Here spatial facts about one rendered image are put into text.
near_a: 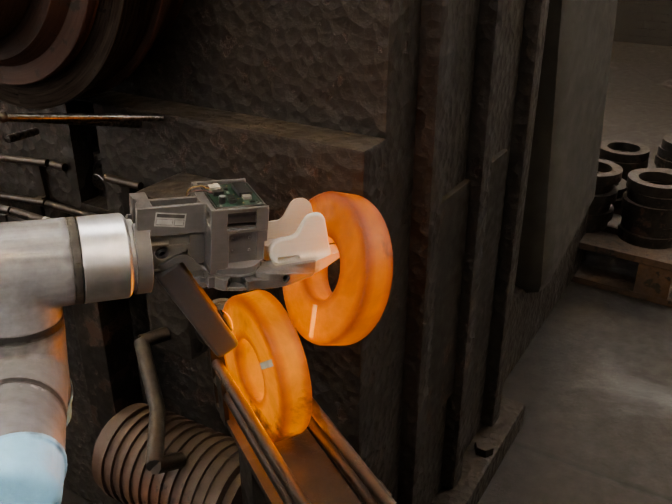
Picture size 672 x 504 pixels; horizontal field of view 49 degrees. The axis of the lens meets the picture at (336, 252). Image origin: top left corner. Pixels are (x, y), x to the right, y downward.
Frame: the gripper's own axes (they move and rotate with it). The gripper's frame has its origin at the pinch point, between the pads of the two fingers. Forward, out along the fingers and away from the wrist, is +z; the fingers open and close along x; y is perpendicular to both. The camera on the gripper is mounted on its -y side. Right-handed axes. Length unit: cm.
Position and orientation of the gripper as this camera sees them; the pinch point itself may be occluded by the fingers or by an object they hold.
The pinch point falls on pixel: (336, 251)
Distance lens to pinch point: 73.7
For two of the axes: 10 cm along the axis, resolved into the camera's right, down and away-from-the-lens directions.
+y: 0.9, -8.9, -4.4
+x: -4.0, -4.3, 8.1
